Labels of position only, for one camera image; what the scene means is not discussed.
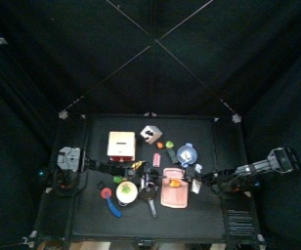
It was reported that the yellow toy squash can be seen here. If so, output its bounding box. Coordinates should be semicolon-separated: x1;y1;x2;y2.
168;178;184;188

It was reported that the pink toy stick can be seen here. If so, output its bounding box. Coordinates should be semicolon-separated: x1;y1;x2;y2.
152;152;162;169

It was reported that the glass pan lid with knob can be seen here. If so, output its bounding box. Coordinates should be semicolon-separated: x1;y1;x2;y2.
140;186;160;201

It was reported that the dark ribbed toy piece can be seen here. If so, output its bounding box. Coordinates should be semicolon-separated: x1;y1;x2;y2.
166;147;180;165

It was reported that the small white printed carton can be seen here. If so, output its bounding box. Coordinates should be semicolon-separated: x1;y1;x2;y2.
180;149;194;163

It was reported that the pink cutting board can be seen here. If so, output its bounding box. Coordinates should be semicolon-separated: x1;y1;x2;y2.
160;166;190;210

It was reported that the blue round lid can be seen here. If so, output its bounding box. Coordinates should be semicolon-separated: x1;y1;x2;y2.
176;143;200;168

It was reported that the wooden box with red side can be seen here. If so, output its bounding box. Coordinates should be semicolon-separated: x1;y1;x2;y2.
106;130;138;163

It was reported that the white grey cube box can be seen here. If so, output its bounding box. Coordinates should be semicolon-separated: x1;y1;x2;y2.
140;124;165;146

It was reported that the large white pot, dark handle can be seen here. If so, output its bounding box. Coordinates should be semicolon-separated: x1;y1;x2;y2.
114;180;141;208

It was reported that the red spoon with blue handle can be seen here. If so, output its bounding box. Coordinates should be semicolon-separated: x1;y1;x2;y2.
100;187;124;219

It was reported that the small black camera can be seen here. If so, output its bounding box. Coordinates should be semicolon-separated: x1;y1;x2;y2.
134;237;157;248

